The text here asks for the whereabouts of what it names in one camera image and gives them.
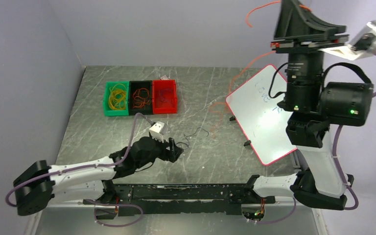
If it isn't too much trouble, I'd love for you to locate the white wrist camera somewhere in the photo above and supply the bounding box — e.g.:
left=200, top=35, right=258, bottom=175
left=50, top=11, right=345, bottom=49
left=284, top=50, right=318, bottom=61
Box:
left=148, top=121, right=165, bottom=142
left=321, top=20, right=376, bottom=61

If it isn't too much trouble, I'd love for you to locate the orange thin cable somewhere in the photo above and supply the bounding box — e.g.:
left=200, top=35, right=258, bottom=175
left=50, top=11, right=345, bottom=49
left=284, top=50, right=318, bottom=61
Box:
left=132, top=87, right=152, bottom=109
left=207, top=0, right=312, bottom=139

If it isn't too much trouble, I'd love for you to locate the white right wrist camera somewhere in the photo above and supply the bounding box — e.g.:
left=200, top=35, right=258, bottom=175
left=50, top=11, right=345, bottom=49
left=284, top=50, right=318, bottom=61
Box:
left=321, top=20, right=376, bottom=61

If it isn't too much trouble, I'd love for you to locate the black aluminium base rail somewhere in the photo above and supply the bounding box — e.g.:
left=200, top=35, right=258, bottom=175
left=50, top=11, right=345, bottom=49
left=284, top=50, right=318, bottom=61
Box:
left=94, top=183, right=276, bottom=220

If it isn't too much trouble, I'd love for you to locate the yellow cable in green bin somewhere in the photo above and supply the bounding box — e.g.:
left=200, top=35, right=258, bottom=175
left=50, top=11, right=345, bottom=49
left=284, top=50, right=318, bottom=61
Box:
left=108, top=83, right=129, bottom=111

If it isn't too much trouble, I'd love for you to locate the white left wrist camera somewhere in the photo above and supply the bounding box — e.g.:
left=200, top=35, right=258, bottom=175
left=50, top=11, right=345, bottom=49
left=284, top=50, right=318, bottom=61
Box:
left=148, top=121, right=165, bottom=142

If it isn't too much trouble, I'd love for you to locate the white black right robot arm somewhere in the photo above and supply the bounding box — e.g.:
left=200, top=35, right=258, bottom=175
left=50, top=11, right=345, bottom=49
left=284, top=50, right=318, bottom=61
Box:
left=244, top=0, right=374, bottom=211

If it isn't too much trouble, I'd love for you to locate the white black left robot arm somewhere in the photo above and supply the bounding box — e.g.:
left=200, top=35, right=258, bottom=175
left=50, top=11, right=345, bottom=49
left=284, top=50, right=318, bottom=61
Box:
left=5, top=137, right=183, bottom=216

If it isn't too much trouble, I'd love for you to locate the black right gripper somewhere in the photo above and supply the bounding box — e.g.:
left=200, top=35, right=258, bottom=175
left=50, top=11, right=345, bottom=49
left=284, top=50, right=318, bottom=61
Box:
left=269, top=0, right=349, bottom=113

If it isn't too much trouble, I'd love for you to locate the purple right arm hose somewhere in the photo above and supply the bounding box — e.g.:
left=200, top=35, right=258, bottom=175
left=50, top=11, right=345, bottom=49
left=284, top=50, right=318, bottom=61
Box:
left=246, top=47, right=376, bottom=225

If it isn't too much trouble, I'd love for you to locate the red plastic bin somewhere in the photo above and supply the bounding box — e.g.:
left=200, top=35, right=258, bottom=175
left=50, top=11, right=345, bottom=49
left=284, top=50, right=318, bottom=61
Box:
left=152, top=80, right=178, bottom=115

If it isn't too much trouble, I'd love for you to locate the small red white box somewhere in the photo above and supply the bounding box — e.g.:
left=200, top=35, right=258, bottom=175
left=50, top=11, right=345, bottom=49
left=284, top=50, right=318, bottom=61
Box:
left=160, top=75, right=169, bottom=80

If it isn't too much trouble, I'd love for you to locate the pink framed whiteboard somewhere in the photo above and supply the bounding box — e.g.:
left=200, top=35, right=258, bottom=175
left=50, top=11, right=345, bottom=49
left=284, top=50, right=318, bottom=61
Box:
left=226, top=65, right=296, bottom=165

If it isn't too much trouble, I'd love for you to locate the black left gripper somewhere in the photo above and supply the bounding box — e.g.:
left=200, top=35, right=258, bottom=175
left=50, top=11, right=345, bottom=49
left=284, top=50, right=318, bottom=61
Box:
left=136, top=133, right=184, bottom=168

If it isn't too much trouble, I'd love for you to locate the black plastic bin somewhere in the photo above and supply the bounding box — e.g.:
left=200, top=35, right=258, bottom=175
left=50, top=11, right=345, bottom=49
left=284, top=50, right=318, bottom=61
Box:
left=128, top=80, right=153, bottom=116

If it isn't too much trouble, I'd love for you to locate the green plastic bin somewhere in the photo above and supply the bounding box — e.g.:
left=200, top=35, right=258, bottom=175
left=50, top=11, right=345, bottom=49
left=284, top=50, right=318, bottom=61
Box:
left=103, top=81, right=129, bottom=117

